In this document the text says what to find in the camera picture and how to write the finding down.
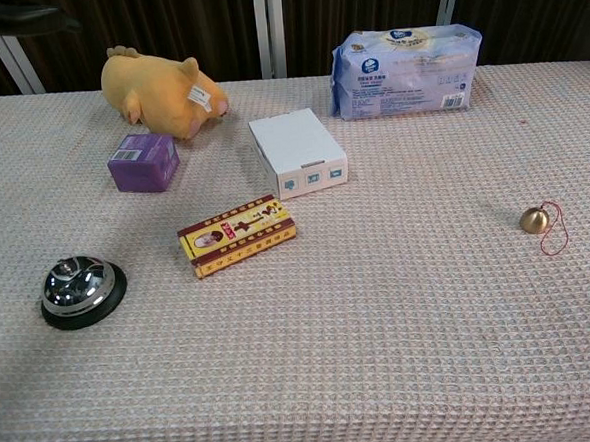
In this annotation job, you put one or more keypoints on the small golden bell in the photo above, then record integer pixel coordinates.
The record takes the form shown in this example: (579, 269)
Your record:
(534, 220)

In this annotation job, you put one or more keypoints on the chrome desk call bell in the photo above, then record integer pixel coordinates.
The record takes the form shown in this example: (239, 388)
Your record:
(79, 288)

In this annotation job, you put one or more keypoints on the purple cardboard box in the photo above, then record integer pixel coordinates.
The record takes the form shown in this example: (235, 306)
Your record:
(141, 165)

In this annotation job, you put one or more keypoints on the white cardboard box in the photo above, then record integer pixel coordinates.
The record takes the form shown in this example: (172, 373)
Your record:
(295, 146)

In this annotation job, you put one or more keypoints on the blue tissue pack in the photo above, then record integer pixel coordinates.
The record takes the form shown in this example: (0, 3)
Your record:
(406, 74)

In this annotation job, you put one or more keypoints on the yellow plush toy animal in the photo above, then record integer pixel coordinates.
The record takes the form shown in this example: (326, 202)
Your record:
(162, 94)

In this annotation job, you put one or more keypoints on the black object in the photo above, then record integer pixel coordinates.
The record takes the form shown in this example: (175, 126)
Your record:
(12, 18)

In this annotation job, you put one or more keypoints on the pink waffle tablecloth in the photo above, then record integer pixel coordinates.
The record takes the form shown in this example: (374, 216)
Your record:
(300, 306)

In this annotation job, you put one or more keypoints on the yellow red printed box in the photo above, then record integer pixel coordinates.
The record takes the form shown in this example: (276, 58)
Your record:
(238, 234)

